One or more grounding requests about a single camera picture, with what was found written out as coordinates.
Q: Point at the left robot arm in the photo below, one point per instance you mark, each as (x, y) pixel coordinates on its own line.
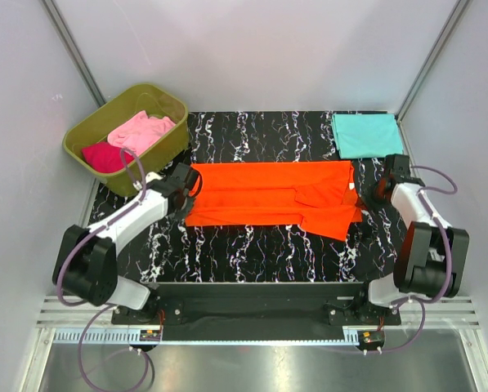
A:
(86, 268)

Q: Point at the pink t shirt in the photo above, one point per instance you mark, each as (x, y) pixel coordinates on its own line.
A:
(140, 132)

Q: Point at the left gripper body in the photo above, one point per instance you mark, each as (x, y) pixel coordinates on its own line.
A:
(178, 211)

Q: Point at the right aluminium frame post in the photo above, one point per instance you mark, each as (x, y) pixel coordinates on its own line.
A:
(451, 23)

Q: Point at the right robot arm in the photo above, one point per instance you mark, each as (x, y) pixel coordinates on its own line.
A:
(430, 263)

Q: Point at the orange t shirt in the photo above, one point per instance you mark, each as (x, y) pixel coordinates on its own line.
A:
(318, 197)

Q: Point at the left aluminium frame post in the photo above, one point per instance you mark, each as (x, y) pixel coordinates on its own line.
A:
(62, 29)

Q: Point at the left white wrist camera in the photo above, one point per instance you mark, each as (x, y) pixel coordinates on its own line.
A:
(150, 176)

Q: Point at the olive green plastic bin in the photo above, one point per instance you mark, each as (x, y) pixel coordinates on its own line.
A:
(96, 127)

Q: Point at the magenta t shirt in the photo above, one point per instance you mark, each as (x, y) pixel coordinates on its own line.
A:
(106, 158)

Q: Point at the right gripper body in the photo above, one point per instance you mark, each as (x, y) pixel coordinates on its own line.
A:
(375, 191)

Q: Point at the aluminium frame post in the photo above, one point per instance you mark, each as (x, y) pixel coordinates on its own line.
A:
(62, 29)
(451, 23)

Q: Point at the folded teal t shirt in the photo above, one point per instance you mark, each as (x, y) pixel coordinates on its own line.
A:
(360, 136)

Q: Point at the slotted cable duct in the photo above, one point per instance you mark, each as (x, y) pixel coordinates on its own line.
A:
(171, 336)

